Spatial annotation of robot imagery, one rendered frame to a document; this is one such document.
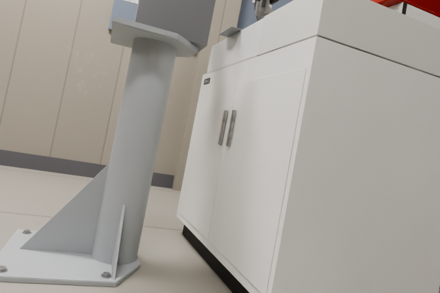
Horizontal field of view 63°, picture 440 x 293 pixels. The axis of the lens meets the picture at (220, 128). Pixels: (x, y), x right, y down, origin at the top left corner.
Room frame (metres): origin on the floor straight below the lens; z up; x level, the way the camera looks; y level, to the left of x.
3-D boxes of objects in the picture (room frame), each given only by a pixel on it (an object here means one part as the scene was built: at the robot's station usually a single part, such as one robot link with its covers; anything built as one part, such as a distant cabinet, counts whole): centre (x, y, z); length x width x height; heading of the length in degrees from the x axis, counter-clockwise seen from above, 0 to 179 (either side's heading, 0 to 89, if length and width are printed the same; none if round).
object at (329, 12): (1.21, -0.44, 0.89); 0.62 x 0.35 x 0.14; 111
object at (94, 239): (1.27, 0.39, 0.41); 0.51 x 0.44 x 0.82; 108
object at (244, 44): (1.54, -0.03, 0.89); 0.55 x 0.09 x 0.14; 21
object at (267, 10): (1.41, -0.10, 1.05); 0.06 x 0.03 x 0.09; 111
